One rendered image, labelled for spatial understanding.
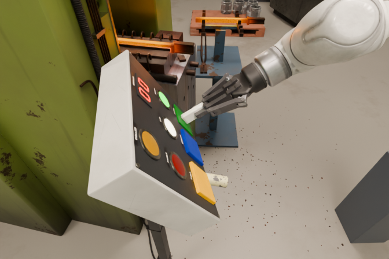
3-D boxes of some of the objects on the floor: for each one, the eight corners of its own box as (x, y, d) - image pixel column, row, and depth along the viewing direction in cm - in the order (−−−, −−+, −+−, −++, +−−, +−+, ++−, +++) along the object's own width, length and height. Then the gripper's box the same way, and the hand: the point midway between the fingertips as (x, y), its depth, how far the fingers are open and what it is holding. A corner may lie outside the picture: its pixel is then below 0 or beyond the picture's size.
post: (173, 267, 124) (144, 129, 51) (171, 276, 121) (137, 143, 48) (167, 266, 125) (127, 126, 52) (164, 274, 122) (120, 140, 49)
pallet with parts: (255, 17, 393) (259, -3, 372) (265, 37, 337) (271, 15, 316) (190, 17, 393) (190, -3, 372) (190, 37, 336) (190, 15, 315)
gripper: (276, 97, 57) (195, 143, 62) (254, 70, 67) (186, 111, 71) (268, 77, 52) (181, 129, 57) (246, 51, 62) (172, 97, 66)
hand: (194, 113), depth 63 cm, fingers closed
